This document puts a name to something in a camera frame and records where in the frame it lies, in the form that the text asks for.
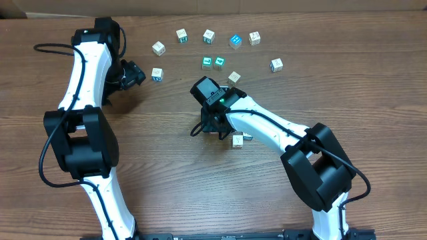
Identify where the block with blue H side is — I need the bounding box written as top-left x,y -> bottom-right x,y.
243,133 -> 253,141

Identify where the block with yellow C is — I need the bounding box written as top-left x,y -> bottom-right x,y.
228,71 -> 241,86

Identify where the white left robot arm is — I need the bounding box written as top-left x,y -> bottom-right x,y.
39,17 -> 145,239

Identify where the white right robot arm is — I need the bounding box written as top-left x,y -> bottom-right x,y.
191,87 -> 358,239

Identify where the block with blue D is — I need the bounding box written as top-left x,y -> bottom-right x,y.
151,68 -> 164,81

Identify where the small plain wooden block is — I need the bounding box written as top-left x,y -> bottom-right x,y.
152,41 -> 165,56

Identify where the block with green 4 top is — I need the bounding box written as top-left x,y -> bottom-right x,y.
214,56 -> 226,71

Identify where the block with green L top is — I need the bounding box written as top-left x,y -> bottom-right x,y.
201,57 -> 212,70

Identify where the block with green R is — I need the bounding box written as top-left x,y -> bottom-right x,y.
176,29 -> 188,43

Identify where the block with blue top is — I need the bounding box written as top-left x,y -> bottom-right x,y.
230,34 -> 242,49

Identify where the block with teal letter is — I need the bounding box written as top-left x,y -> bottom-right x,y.
203,29 -> 215,44

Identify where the block with umbrella drawing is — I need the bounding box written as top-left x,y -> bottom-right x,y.
270,58 -> 284,73

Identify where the plain block hourglass drawing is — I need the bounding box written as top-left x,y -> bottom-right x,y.
249,31 -> 261,45

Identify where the cardboard backdrop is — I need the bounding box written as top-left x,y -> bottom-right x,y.
1,0 -> 426,19

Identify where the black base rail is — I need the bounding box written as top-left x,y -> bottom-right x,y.
80,229 -> 376,240

